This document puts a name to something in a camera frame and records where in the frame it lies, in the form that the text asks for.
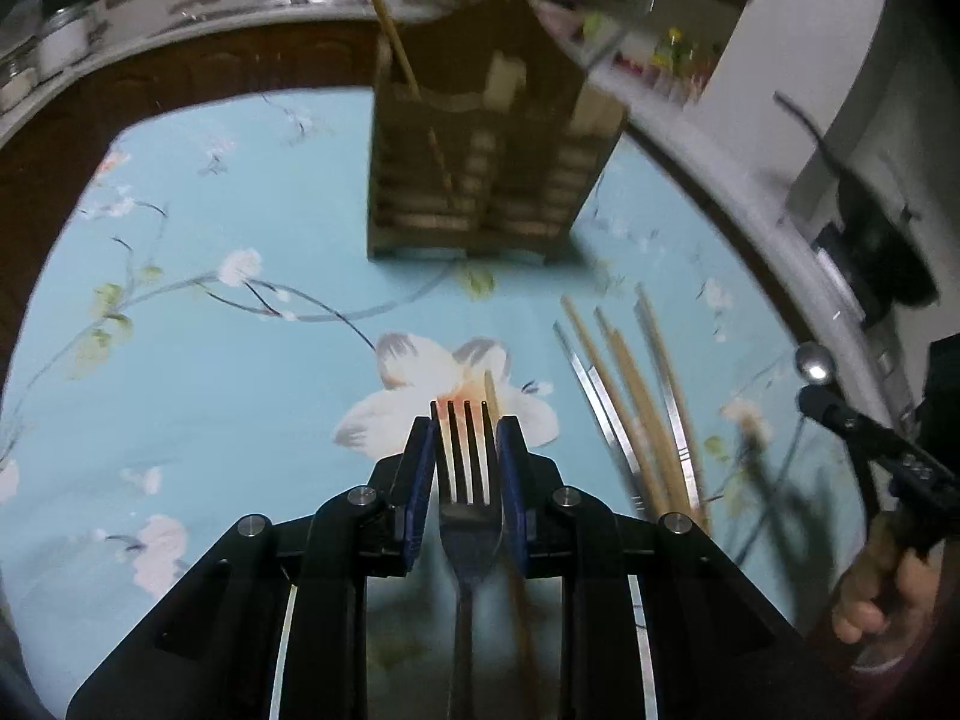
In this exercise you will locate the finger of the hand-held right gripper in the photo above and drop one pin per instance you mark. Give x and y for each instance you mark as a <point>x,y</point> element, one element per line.
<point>825,409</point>

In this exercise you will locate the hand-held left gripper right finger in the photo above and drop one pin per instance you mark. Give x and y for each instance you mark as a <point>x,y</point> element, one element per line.
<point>511,480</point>

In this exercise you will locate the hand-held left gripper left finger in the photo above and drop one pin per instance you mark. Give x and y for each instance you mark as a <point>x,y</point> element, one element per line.
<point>420,480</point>

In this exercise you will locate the metal fork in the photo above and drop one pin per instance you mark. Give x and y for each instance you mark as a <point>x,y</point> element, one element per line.
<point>469,540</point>

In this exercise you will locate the wooden utensil holder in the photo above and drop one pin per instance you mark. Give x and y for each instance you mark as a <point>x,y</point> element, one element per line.
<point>525,165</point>

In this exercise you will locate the person's right hand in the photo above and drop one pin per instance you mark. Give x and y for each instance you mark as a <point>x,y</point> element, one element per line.
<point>911,592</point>

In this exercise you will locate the blue floral tablecloth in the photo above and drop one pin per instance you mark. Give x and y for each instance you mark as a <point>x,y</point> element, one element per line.
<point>225,390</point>

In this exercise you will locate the row of condiment bottles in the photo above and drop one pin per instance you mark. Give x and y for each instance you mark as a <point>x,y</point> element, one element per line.
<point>667,64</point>

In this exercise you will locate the large glass jar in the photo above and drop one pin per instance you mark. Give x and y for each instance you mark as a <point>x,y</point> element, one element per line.
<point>67,45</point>

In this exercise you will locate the small glass jar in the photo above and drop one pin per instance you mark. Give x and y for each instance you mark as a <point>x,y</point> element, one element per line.
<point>19,79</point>

